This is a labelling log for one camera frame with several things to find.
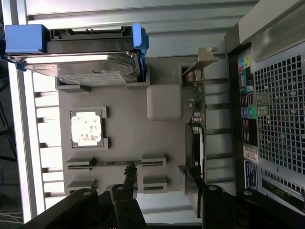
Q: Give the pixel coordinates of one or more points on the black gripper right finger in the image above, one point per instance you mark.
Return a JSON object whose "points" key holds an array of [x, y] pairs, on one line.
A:
{"points": [[214, 207]]}

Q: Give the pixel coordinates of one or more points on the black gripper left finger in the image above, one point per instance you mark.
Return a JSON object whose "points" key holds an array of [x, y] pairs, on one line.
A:
{"points": [[124, 210]]}

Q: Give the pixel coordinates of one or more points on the green RAM stick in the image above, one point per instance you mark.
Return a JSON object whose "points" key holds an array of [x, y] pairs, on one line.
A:
{"points": [[114, 163]]}

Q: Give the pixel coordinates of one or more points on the silver CPU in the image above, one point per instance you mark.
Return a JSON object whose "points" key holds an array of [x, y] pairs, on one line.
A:
{"points": [[87, 128]]}

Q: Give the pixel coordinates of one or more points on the grey parts rack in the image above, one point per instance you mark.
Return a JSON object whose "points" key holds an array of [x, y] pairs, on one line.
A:
{"points": [[124, 100]]}

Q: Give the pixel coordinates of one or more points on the black open PC case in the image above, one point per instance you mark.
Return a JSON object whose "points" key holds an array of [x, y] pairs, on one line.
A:
{"points": [[274, 95]]}

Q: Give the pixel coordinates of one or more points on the hard disk in blue carrier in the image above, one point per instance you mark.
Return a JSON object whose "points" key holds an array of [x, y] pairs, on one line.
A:
{"points": [[71, 69]]}

